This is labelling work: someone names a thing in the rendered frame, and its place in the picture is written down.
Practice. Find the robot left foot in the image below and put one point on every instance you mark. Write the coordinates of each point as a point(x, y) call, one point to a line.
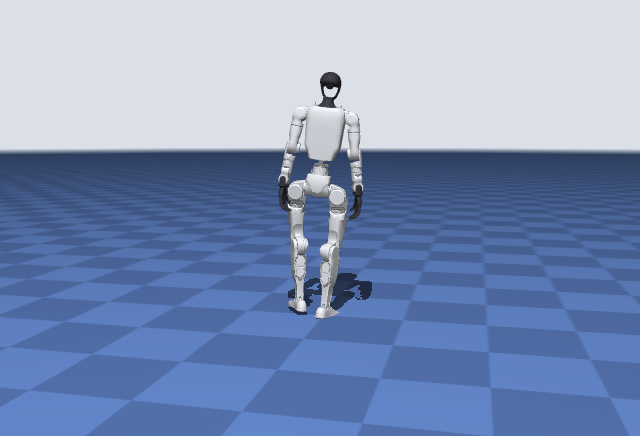
point(298, 305)

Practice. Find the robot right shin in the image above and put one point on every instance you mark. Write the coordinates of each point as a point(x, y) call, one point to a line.
point(328, 273)

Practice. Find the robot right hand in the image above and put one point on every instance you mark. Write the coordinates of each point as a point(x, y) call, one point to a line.
point(358, 202)

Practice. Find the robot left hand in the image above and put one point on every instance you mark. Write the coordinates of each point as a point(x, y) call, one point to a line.
point(283, 194)

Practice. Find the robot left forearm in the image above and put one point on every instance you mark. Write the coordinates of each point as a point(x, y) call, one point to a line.
point(287, 165)

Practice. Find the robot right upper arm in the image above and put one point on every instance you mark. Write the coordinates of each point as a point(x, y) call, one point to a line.
point(352, 120)

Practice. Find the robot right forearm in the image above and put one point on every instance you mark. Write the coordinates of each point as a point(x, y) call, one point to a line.
point(356, 172)

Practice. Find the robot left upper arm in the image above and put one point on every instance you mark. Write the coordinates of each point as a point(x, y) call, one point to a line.
point(299, 115)

